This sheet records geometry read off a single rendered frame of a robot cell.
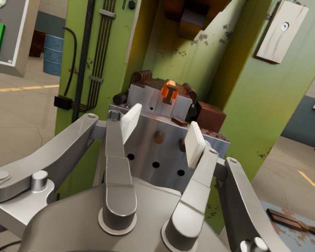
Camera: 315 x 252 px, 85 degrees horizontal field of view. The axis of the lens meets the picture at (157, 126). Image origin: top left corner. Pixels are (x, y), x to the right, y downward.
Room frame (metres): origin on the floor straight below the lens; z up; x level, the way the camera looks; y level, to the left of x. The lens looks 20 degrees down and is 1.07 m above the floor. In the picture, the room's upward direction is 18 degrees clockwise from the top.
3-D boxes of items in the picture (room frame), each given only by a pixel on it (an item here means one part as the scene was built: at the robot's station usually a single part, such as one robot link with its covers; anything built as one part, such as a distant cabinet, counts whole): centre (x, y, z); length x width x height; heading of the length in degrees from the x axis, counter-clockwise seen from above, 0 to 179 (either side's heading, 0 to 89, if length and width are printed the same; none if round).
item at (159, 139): (0.46, -0.01, 0.87); 0.04 x 0.03 x 0.03; 1
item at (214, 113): (0.60, -0.16, 0.95); 0.12 x 0.09 x 0.07; 1
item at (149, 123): (0.76, -0.03, 0.69); 0.56 x 0.38 x 0.45; 1
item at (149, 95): (0.75, 0.02, 0.96); 0.42 x 0.20 x 0.09; 1
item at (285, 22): (0.68, -0.29, 1.27); 0.09 x 0.02 x 0.17; 91
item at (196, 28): (0.79, 0.00, 1.24); 0.30 x 0.07 x 0.06; 1
